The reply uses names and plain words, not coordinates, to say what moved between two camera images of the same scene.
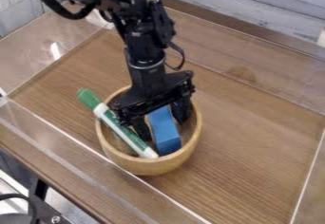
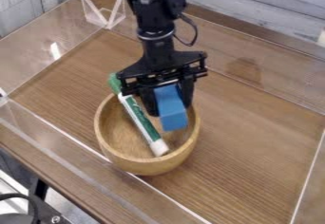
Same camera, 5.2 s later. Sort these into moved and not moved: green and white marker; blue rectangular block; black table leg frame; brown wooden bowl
Moved: green and white marker; blue rectangular block
Not moved: black table leg frame; brown wooden bowl
